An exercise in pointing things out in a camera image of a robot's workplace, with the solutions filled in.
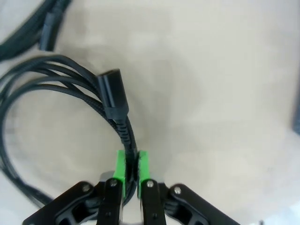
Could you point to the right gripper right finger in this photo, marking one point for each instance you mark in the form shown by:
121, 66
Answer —
144, 168

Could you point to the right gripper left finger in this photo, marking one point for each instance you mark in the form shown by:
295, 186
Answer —
118, 168

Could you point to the grey perforated plastic basket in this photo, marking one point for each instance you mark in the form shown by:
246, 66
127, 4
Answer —
296, 119

